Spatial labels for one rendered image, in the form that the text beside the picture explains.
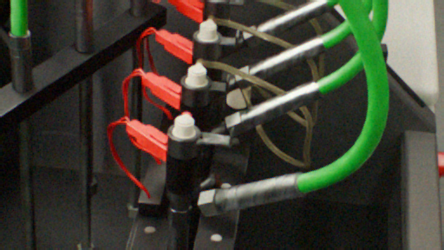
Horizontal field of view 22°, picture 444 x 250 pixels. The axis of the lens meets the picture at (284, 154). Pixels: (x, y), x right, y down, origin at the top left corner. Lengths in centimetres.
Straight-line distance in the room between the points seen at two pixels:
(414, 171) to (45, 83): 42
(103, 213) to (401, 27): 44
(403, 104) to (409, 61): 10
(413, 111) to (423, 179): 10
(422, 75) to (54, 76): 48
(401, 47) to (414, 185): 24
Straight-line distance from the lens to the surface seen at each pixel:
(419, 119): 134
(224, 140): 98
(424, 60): 141
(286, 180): 84
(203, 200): 89
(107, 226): 135
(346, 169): 81
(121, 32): 117
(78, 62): 112
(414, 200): 124
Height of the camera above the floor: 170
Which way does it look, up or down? 37 degrees down
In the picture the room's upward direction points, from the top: 7 degrees clockwise
